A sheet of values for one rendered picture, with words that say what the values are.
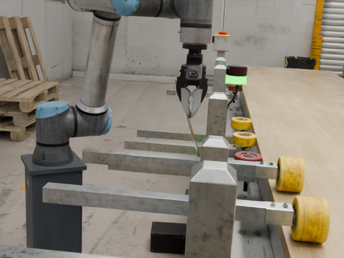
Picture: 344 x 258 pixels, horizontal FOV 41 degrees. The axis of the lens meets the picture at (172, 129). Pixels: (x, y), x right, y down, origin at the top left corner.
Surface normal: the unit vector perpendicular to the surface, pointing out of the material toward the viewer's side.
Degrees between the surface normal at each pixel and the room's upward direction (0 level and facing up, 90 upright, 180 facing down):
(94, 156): 90
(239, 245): 0
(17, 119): 90
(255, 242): 0
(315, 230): 95
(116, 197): 90
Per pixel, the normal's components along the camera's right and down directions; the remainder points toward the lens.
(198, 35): 0.12, 0.24
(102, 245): 0.05, -0.97
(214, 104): -0.11, 0.23
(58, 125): 0.47, 0.23
